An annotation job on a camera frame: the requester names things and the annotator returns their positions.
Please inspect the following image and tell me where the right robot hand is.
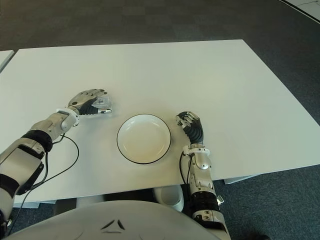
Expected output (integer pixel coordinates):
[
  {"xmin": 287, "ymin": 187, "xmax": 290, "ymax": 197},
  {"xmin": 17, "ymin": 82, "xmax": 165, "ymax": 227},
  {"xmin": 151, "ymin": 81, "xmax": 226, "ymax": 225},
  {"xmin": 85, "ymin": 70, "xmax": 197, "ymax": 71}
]
[{"xmin": 175, "ymin": 111, "xmax": 206, "ymax": 146}]

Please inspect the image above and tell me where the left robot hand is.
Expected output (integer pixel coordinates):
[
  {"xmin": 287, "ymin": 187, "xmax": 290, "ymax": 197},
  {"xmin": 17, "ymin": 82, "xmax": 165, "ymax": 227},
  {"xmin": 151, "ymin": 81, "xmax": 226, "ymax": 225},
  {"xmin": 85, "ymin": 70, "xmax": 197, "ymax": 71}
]
[{"xmin": 66, "ymin": 88, "xmax": 113, "ymax": 117}]

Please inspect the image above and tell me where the clear water bottle blue cap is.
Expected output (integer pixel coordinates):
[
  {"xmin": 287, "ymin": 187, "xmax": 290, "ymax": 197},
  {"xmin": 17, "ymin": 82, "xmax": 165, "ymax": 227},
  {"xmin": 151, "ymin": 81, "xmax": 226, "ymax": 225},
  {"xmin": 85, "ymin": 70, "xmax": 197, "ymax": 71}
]
[{"xmin": 92, "ymin": 95, "xmax": 115, "ymax": 111}]

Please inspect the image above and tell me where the white plate black rim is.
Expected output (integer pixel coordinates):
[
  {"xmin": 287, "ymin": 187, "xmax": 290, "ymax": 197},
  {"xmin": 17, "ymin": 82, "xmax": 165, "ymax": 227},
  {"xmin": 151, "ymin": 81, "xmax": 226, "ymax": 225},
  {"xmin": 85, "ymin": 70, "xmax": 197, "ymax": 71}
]
[{"xmin": 116, "ymin": 114, "xmax": 173, "ymax": 165}]

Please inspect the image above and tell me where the neighbouring white table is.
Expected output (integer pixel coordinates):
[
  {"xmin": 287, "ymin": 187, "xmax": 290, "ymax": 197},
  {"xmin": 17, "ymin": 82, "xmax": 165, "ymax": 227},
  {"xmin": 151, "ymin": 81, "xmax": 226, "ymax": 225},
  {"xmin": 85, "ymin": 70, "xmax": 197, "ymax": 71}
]
[{"xmin": 0, "ymin": 49, "xmax": 15, "ymax": 74}]

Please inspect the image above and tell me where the grey robot torso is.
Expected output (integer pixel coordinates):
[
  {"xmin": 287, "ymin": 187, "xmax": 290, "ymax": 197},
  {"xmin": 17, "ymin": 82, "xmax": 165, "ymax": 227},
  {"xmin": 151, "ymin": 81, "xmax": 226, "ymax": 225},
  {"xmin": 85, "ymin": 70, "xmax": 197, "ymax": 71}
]
[{"xmin": 4, "ymin": 199, "xmax": 226, "ymax": 240}]

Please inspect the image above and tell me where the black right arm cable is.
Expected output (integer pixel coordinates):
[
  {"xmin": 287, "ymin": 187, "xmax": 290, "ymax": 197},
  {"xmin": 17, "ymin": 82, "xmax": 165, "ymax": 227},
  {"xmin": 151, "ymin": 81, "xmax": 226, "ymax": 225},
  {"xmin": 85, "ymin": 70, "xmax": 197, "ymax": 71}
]
[{"xmin": 180, "ymin": 149, "xmax": 195, "ymax": 186}]

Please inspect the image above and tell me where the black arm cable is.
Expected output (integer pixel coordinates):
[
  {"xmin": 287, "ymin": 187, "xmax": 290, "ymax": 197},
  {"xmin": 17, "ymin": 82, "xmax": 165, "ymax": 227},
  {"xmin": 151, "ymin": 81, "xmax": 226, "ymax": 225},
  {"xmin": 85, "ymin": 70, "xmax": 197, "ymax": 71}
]
[
  {"xmin": 180, "ymin": 149, "xmax": 195, "ymax": 186},
  {"xmin": 13, "ymin": 133, "xmax": 80, "ymax": 222}
]

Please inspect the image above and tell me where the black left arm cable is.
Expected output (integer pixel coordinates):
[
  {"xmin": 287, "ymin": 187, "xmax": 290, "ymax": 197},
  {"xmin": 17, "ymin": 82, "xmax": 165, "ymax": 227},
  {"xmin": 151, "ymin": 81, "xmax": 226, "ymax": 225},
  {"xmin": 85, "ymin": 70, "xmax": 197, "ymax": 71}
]
[{"xmin": 13, "ymin": 133, "xmax": 80, "ymax": 222}]

